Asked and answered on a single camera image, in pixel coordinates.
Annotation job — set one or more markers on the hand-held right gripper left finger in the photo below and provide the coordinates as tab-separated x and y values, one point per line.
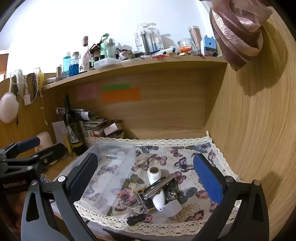
84	176

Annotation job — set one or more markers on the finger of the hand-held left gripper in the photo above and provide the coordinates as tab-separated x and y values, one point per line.
53	150
27	143

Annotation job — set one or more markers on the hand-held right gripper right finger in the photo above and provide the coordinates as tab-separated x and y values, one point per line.
207	178

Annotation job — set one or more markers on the clear plastic box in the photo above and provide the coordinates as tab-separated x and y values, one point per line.
115	162

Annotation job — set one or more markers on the white charger plug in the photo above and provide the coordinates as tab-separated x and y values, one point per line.
171	208

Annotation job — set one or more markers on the silver metal clip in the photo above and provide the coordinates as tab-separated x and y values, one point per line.
159	186

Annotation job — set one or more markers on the white electric shaver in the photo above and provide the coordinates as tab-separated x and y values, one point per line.
153	178

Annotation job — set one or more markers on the black and gold lighter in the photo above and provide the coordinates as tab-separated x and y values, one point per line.
145	204

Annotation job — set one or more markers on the pink mug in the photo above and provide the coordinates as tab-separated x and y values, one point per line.
45	139

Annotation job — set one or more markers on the yellow pencil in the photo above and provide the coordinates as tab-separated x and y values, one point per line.
68	144

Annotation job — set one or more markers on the white note card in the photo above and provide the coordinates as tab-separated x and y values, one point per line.
59	129

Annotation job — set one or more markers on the dark wine bottle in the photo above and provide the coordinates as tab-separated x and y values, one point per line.
72	129

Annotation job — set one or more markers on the butterfly print lace tablecloth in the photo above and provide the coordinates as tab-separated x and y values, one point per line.
185	148

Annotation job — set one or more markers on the white fluffy pompom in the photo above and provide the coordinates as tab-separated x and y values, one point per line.
8	107

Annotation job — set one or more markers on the stack of magazines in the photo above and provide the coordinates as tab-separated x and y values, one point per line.
92	122

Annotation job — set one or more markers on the black hair clip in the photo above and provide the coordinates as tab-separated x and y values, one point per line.
157	182

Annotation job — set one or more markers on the small bowl of coins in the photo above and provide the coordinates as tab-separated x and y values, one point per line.
118	135

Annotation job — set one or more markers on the small white box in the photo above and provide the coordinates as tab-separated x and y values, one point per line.
111	128

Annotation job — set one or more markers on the black lace ribbon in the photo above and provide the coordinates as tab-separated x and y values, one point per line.
34	83

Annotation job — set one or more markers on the yellow hanging ornament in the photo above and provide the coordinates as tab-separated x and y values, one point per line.
41	78

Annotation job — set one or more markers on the small black adapter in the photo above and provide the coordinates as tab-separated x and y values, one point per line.
136	219

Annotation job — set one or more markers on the pink sticky note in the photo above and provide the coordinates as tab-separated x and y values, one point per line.
86	92

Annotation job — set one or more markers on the small white dish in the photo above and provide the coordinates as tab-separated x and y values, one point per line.
51	80

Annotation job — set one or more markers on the white fluffy headband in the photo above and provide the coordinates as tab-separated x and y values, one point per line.
18	76

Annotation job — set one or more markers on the cardboard tube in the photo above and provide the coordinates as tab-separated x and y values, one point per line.
59	71

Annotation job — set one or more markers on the blue textured bottle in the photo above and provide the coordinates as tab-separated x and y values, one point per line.
74	67

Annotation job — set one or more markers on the orange sticky note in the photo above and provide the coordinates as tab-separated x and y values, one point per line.
121	96

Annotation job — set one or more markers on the teal liquid bottle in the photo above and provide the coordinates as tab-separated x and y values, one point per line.
66	63

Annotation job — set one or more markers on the green sticky note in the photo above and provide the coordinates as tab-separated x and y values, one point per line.
116	87

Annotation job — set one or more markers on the clear perfume bottle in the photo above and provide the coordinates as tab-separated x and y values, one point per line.
85	59

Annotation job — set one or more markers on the white flat tray box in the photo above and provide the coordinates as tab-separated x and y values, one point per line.
106	63

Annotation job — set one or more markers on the green pump bottle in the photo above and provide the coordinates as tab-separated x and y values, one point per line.
103	47

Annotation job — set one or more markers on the light green bottle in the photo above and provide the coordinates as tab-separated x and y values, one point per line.
110	48

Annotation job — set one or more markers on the blue pencil sharpener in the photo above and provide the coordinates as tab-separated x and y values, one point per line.
208	46

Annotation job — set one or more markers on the white tube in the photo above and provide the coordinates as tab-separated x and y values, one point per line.
163	51

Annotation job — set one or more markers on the glass jar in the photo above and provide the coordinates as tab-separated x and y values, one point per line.
185	45

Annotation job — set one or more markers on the tall clear canister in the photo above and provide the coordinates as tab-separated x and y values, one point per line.
194	38

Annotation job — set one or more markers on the clear brush case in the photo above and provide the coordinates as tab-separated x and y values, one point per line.
154	40

